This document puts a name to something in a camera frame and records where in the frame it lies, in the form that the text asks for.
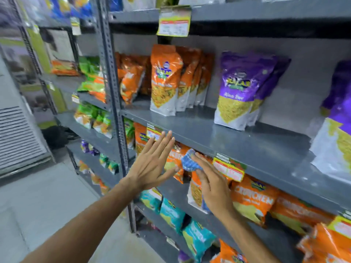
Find flat orange packets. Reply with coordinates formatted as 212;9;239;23
50;60;80;77

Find black bag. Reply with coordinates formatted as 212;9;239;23
41;125;80;150

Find small purple packet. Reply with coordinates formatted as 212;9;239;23
177;250;193;263

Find small orange packets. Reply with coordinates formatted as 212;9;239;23
79;161;111;196

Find person's right forearm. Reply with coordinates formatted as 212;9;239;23
217;212;281;263

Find white louvred panel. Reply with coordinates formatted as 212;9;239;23
0;106;53;177

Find person's left hand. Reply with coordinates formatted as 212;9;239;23
125;130;178;193

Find yellow-red shelf price label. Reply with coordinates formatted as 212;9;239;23
212;153;246;183
327;210;351;239
146;123;164;141

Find large yellow shelf label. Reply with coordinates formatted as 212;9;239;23
156;5;192;37

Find white packet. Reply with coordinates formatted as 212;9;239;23
122;0;157;12

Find row of orange-white snack packets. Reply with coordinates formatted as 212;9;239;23
115;44;215;117

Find small purple packets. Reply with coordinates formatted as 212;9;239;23
80;140;100;157

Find large grey metal shelving rack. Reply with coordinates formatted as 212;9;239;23
93;0;351;263

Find pile of green-orange packets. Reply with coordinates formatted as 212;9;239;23
74;104;113;139
77;56;108;104

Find purple-white snack packet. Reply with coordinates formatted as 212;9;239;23
214;51;278;131
247;56;292;127
310;60;351;184

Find teal snack packet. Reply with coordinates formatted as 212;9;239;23
160;198;186;235
182;219;217;263
139;187;163;214

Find small green packets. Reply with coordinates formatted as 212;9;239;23
99;153;120;175

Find person's right hand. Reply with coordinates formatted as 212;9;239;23
190;152;237;220

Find narrow grey metal shelving rack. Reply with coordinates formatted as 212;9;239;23
8;0;122;196

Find pile of blue-yellow packets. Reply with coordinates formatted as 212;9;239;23
43;0;94;20

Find row of orange crisp packets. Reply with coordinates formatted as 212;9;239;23
134;122;351;263

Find orange snack packet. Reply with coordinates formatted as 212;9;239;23
210;239;248;263

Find blue checked cleaning cloth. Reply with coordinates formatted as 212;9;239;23
181;148;204;172

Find person's left forearm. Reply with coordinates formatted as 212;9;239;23
21;178;141;263

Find green-orange snack packet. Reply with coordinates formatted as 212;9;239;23
124;118;135;150

